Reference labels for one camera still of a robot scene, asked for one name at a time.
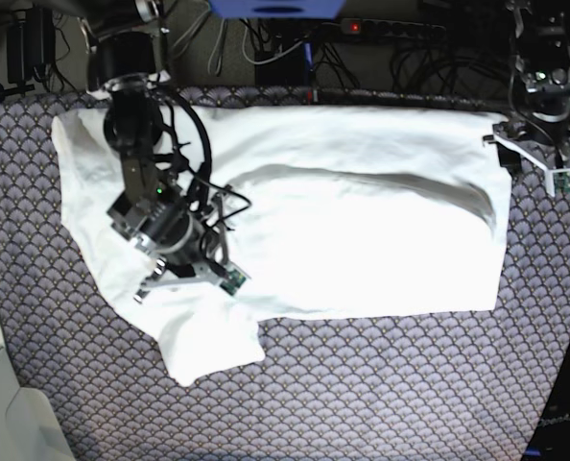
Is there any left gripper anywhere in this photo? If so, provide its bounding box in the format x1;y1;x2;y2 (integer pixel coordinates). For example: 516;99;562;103
483;112;570;195

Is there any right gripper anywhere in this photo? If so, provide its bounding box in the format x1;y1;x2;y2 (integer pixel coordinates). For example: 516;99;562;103
107;185;249;303

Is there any white T-shirt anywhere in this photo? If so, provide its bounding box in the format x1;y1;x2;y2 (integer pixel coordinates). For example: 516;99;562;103
52;106;511;386

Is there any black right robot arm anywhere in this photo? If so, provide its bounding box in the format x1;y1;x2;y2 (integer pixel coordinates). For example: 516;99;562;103
41;1;251;303

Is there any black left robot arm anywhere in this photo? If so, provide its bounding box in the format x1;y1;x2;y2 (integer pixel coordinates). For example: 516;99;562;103
485;1;570;197

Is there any black power strip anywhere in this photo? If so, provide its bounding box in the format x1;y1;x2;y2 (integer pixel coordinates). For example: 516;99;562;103
339;18;447;40

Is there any black box under table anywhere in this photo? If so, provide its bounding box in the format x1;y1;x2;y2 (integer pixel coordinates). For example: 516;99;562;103
254;46;310;86

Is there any patterned purple tablecloth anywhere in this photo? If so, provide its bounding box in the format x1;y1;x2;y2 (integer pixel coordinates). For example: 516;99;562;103
0;93;570;460

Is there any white plastic bin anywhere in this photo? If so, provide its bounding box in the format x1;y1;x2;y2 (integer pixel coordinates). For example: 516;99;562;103
0;347;75;460

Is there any black equipment left background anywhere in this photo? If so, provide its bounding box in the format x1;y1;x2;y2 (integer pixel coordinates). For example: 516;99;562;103
0;1;58;101

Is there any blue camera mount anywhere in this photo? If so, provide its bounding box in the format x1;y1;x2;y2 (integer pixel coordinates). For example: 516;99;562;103
209;0;345;19

